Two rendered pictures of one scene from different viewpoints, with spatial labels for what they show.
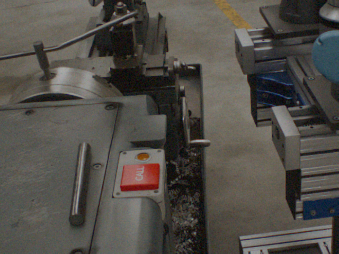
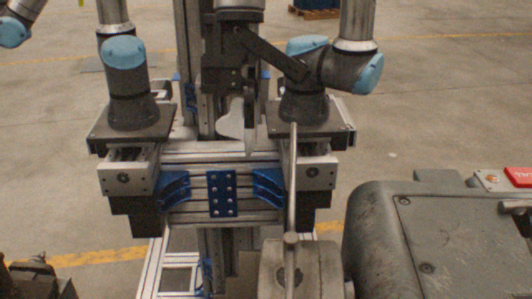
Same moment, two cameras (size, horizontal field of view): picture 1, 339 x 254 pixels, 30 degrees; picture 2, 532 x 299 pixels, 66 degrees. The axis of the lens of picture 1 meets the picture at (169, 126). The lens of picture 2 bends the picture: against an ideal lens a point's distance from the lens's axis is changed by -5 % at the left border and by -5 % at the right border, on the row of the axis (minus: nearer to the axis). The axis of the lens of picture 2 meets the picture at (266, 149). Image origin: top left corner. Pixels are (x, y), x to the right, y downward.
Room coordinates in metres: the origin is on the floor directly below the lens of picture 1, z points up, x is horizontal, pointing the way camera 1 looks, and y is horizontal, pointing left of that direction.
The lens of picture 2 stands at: (1.37, 0.70, 1.71)
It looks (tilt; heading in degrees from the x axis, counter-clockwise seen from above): 30 degrees down; 269
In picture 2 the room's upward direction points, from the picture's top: straight up
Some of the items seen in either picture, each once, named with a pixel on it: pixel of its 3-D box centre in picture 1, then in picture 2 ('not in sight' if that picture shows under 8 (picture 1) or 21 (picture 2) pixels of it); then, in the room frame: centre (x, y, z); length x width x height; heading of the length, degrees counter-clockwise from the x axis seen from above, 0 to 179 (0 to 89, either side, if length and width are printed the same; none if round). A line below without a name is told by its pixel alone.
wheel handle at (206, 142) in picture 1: (198, 143); not in sight; (1.84, -0.09, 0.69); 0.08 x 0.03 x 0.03; 85
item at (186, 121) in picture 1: (178, 115); not in sight; (1.95, -0.04, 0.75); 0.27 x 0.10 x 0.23; 175
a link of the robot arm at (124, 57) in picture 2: not in sight; (125, 63); (1.72, -0.43, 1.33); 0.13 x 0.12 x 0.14; 113
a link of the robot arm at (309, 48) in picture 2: not in sight; (308, 60); (1.22, -0.43, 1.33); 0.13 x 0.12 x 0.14; 146
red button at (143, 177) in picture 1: (140, 179); (523, 178); (0.85, 0.05, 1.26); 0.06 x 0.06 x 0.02; 85
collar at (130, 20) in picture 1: (122, 17); not in sight; (1.93, 0.11, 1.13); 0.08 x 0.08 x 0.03
